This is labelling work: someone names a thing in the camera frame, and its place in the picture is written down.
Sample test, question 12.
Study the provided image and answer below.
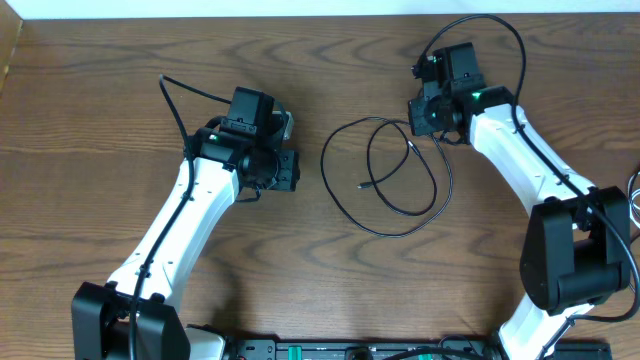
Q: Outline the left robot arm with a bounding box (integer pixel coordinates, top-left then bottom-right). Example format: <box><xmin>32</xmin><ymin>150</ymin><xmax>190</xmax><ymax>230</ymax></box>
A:
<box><xmin>71</xmin><ymin>87</ymin><xmax>300</xmax><ymax>359</ymax></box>

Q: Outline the black right camera cable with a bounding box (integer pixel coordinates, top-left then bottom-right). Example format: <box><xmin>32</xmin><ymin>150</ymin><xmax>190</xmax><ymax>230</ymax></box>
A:
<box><xmin>417</xmin><ymin>13</ymin><xmax>640</xmax><ymax>360</ymax></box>

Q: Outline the black left camera cable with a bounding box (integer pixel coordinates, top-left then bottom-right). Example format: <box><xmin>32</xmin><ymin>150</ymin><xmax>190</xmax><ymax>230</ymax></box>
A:
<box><xmin>124</xmin><ymin>72</ymin><xmax>236</xmax><ymax>360</ymax></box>

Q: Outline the white usb cable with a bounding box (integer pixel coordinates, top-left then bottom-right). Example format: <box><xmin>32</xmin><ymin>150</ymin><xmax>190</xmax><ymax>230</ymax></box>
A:
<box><xmin>627</xmin><ymin>171</ymin><xmax>640</xmax><ymax>231</ymax></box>

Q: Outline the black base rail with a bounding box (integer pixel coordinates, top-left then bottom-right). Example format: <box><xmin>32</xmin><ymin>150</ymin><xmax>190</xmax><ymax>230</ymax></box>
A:
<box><xmin>189</xmin><ymin>324</ymin><xmax>614</xmax><ymax>360</ymax></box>

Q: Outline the black camera cable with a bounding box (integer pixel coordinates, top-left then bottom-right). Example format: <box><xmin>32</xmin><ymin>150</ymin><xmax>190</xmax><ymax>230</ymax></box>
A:
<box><xmin>417</xmin><ymin>13</ymin><xmax>640</xmax><ymax>360</ymax></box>
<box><xmin>124</xmin><ymin>72</ymin><xmax>236</xmax><ymax>360</ymax></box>

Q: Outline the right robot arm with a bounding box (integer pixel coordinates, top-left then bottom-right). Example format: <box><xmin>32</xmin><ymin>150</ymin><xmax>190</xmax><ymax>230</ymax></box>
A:
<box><xmin>408</xmin><ymin>43</ymin><xmax>632</xmax><ymax>359</ymax></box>

